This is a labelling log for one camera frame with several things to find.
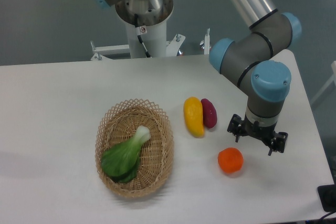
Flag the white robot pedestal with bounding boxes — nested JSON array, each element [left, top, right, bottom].
[[90, 0, 212, 61]]

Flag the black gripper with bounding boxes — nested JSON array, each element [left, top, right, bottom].
[[227, 114, 288, 156]]

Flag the purple sweet potato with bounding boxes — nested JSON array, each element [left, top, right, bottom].
[[201, 99, 217, 129]]

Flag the yellow mango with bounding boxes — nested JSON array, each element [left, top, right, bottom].
[[183, 97, 205, 138]]

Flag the woven wicker basket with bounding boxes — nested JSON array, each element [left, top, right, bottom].
[[95, 99, 174, 198]]

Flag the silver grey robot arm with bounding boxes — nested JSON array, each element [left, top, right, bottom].
[[96, 0, 302, 153]]

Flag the black device at table edge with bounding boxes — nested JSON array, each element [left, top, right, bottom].
[[317, 184, 335, 212]]

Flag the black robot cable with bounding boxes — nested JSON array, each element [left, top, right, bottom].
[[134, 13, 152, 58]]

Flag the green bok choy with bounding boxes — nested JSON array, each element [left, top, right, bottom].
[[101, 126, 151, 183]]

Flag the white frame at right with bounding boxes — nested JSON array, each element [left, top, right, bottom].
[[310, 61, 335, 109]]

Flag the orange fruit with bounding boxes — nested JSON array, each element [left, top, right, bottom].
[[217, 147, 244, 174]]

